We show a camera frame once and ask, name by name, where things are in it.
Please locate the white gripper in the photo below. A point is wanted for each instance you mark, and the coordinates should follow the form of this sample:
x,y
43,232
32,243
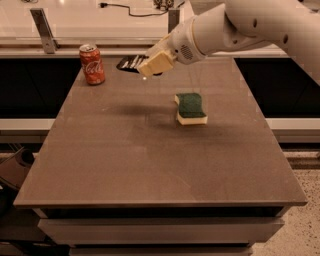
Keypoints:
x,y
181,43

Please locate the black rxbar chocolate wrapper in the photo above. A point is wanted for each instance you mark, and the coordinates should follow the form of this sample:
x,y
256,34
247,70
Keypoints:
x,y
131,63

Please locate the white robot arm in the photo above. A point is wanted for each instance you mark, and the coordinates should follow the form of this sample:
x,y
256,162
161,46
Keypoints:
x,y
239,25

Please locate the red coke can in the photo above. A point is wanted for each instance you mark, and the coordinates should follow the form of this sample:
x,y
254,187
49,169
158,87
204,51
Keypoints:
x,y
91,63

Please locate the green yellow sponge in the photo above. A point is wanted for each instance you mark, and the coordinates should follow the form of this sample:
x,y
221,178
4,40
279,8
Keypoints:
x,y
189,109

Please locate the grey drawer front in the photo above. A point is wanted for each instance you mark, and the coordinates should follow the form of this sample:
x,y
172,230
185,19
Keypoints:
x,y
139,231

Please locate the dark chair at left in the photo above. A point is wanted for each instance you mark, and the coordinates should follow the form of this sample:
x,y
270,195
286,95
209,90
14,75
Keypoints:
x,y
13,171

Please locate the middle metal railing bracket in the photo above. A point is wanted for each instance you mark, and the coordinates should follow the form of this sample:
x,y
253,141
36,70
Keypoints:
x,y
173,18

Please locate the metal railing bracket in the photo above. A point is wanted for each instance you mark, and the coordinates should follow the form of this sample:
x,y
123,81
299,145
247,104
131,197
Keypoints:
x,y
173,18
48,42

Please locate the left metal railing bracket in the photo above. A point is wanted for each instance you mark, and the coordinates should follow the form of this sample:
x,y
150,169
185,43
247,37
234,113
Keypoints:
x,y
48,42

